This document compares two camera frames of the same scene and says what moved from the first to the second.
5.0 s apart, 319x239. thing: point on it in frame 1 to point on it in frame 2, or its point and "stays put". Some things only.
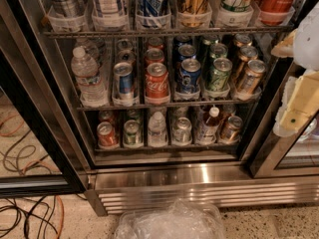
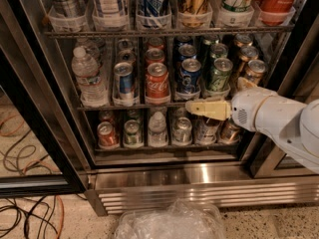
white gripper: (307, 44) to (245, 110)
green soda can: (219, 78) stays put
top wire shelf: (165, 32) stays put
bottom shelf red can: (107, 137) stays put
